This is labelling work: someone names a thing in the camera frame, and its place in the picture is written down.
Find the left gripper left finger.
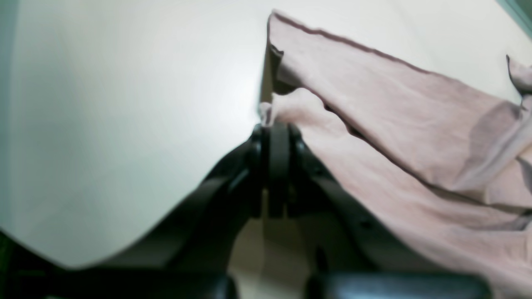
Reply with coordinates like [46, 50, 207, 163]
[1, 125, 274, 299]

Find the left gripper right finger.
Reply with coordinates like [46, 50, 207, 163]
[279, 124, 493, 299]

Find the pink t-shirt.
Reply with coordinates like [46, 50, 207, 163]
[268, 11, 532, 299]

